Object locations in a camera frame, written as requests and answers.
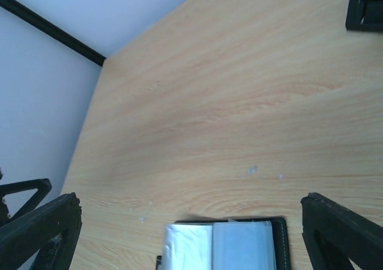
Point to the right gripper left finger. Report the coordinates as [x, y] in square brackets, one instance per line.
[50, 233]

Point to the black bin with red card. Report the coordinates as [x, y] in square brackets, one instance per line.
[364, 16]

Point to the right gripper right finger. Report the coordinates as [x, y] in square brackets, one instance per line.
[336, 237]

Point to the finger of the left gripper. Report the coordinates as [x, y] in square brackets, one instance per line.
[30, 192]

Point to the black leather card holder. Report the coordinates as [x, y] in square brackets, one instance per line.
[239, 243]

